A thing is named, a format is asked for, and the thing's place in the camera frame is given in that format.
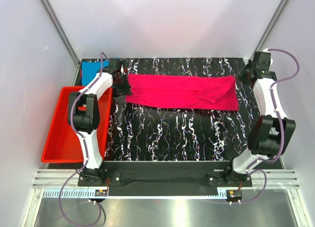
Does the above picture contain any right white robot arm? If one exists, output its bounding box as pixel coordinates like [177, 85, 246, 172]
[219, 48, 300, 186]

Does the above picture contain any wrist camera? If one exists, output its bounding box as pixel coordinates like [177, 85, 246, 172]
[119, 65, 126, 75]
[262, 48, 275, 65]

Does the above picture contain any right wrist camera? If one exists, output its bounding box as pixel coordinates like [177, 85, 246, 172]
[262, 48, 275, 65]

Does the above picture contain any aluminium frame post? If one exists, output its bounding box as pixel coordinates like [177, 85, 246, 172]
[248, 0, 290, 60]
[35, 0, 82, 67]

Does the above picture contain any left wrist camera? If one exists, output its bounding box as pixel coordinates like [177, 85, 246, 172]
[119, 65, 126, 75]

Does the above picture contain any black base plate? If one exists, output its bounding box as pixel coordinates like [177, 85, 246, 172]
[46, 160, 281, 197]

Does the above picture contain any pink t shirt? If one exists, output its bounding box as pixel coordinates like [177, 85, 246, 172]
[126, 74, 239, 111]

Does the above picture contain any red plastic bin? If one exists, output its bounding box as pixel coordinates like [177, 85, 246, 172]
[41, 86, 113, 163]

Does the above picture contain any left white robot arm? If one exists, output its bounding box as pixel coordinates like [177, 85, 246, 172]
[68, 59, 131, 186]

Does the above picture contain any blue folded t shirt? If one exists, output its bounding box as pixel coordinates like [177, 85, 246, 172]
[81, 60, 101, 86]

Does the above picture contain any left aluminium frame post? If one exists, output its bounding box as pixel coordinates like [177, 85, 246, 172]
[35, 0, 82, 67]

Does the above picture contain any right aluminium frame post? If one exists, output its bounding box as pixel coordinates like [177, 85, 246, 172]
[248, 0, 290, 60]

